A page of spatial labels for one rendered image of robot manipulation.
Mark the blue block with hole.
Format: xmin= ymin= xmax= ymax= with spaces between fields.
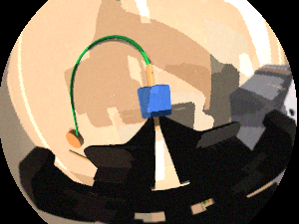
xmin=138 ymin=84 xmax=172 ymax=119

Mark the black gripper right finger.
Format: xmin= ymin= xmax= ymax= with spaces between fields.
xmin=158 ymin=116 xmax=241 ymax=184

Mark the green string with wooden stick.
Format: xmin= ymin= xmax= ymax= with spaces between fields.
xmin=69 ymin=35 xmax=160 ymax=135

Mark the orange round button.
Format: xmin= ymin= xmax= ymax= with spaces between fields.
xmin=66 ymin=130 xmax=85 ymax=148

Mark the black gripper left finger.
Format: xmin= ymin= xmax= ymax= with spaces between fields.
xmin=84 ymin=118 xmax=156 ymax=189

